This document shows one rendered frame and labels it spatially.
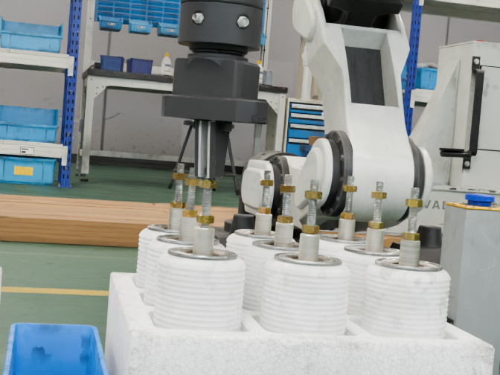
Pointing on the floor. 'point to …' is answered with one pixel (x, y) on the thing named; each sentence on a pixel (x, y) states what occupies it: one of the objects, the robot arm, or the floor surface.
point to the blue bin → (54, 350)
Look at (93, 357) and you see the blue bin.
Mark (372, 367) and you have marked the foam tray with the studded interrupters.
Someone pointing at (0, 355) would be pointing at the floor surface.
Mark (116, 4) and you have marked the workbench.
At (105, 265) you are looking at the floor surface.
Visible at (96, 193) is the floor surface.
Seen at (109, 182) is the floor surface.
